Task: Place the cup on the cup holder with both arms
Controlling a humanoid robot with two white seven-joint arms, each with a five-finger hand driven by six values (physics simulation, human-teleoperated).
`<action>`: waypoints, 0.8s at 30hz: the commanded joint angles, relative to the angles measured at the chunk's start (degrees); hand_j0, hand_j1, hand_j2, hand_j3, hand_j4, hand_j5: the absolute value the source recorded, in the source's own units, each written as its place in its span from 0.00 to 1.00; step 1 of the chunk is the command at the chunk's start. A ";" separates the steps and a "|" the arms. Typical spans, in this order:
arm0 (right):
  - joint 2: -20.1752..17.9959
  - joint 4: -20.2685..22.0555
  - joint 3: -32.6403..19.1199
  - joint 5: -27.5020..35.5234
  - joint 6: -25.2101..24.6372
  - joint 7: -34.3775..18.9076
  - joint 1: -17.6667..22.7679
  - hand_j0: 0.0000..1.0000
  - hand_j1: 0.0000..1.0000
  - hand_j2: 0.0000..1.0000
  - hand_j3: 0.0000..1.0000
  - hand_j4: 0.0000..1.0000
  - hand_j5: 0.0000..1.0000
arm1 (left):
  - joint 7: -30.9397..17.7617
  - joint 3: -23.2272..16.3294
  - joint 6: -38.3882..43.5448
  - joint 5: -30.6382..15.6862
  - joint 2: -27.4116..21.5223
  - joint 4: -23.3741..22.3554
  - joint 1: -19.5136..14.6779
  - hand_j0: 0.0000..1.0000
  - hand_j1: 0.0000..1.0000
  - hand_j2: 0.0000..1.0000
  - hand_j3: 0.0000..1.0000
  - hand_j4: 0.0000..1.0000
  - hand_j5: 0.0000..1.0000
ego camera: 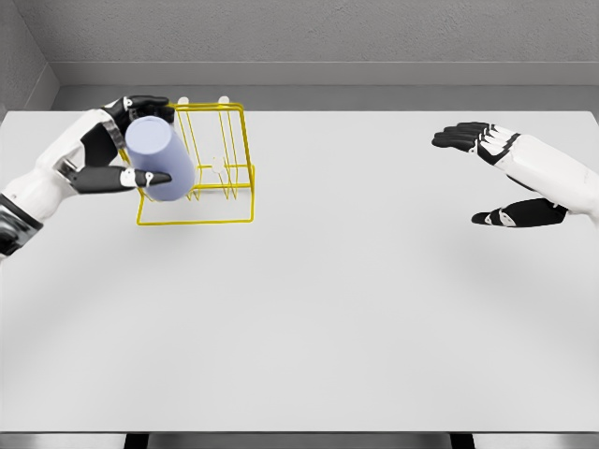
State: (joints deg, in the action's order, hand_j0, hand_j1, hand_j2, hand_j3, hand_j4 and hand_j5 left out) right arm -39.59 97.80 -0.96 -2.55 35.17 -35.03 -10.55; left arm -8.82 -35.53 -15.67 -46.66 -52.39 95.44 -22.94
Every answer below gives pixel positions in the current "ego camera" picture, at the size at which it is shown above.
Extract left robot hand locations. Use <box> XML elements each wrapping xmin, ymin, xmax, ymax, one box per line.
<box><xmin>33</xmin><ymin>94</ymin><xmax>173</xmax><ymax>196</ymax></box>

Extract lavender cup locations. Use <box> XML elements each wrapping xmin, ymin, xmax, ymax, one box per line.
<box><xmin>124</xmin><ymin>116</ymin><xmax>197</xmax><ymax>204</ymax></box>

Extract yellow wire cup holder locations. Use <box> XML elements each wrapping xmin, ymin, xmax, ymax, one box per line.
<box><xmin>120</xmin><ymin>95</ymin><xmax>257</xmax><ymax>226</ymax></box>

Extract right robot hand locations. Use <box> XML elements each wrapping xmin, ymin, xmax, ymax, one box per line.
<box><xmin>431</xmin><ymin>122</ymin><xmax>592</xmax><ymax>228</ymax></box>

